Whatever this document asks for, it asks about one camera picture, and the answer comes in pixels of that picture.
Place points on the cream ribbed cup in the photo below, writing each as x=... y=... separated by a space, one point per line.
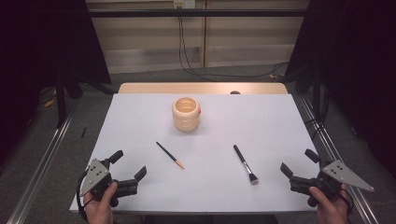
x=186 y=119

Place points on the black horizontal bar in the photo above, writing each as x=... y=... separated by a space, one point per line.
x=199 y=13

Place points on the black curtain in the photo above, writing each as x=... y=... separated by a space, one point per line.
x=358 y=62
x=37 y=46

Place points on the black makeup brush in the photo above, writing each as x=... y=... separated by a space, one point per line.
x=244 y=161

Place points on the dark round table grommet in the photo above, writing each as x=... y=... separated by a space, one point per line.
x=235 y=92

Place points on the aluminium floor rail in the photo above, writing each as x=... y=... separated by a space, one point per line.
x=358 y=199
x=40 y=165

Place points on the small black floor object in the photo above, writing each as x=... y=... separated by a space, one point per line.
x=83 y=132

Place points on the black metal stand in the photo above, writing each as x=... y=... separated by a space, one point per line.
x=61 y=102
x=316 y=93

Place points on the yellow floor marker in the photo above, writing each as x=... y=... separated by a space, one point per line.
x=49 y=102

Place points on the white wall socket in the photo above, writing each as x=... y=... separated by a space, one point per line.
x=184 y=3

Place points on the thin black orange-tipped brush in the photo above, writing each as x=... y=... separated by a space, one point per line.
x=169 y=155

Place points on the person's left hand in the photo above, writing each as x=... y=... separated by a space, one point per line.
x=99 y=211

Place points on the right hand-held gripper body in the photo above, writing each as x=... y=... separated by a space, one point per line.
x=337 y=172

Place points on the white table mat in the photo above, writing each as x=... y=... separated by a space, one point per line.
x=211 y=189

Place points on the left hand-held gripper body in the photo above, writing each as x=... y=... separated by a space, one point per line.
x=96 y=177

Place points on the person's right hand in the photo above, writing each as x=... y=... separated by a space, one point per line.
x=331 y=211

